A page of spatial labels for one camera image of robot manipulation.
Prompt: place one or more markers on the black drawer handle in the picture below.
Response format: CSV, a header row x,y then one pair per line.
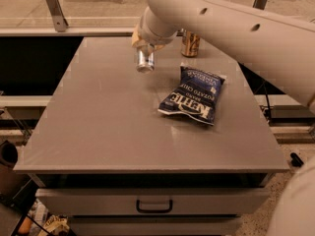
x,y
148,208

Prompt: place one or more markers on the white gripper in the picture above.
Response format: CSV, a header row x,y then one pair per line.
x,y
147,33

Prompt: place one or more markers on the silver blue redbull can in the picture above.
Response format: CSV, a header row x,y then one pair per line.
x,y
145,59

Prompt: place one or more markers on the blue kettle chips bag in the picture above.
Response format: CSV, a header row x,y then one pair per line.
x,y
196,96

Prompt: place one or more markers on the grey upper drawer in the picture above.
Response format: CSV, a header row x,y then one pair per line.
x,y
186,201

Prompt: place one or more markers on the black round object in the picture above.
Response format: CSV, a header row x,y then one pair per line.
x,y
8,154

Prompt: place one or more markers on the clutter under table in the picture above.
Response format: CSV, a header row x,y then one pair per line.
x,y
40,222

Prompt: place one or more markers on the black stand leg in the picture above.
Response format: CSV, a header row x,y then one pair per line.
x,y
296,160

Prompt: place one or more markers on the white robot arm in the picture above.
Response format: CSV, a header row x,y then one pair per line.
x,y
282,49

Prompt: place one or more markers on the left metal bracket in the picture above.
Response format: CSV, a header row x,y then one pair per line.
x,y
58,19

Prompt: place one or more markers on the gold beverage can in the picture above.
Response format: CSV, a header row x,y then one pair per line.
x,y
190,44

